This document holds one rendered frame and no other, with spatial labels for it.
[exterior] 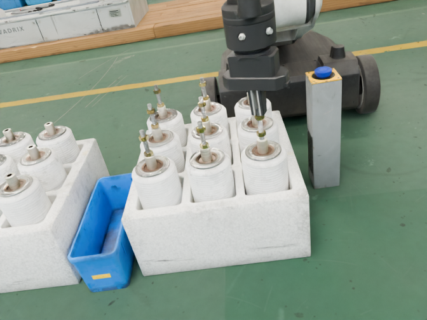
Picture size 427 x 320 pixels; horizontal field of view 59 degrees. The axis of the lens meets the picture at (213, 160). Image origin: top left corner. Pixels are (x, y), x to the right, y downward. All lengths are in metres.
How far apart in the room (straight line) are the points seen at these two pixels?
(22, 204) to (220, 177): 0.43
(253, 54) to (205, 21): 2.08
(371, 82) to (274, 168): 0.65
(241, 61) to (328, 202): 0.50
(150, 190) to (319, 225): 0.43
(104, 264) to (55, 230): 0.13
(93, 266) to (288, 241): 0.43
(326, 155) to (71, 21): 2.34
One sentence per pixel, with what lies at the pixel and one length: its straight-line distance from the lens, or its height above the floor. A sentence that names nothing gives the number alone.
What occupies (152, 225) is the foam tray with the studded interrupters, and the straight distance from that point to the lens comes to 0.82.
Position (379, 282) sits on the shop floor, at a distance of 0.88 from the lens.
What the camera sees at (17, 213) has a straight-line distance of 0.93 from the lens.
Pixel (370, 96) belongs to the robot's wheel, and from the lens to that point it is 1.34.
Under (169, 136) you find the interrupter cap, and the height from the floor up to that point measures 0.25.
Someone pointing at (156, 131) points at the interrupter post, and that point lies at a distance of 0.90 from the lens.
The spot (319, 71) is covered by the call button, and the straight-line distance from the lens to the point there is 0.94.
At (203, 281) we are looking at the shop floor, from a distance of 0.89.
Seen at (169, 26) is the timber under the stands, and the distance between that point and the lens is 2.78.
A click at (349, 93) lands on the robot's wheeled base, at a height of 0.11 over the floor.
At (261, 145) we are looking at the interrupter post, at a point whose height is 0.27.
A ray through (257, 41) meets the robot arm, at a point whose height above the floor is 0.49.
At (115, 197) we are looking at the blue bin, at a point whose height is 0.05.
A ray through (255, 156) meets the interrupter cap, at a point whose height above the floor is 0.25.
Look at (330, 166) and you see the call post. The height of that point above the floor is 0.07.
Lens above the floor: 0.68
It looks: 33 degrees down
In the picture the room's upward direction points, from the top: 11 degrees counter-clockwise
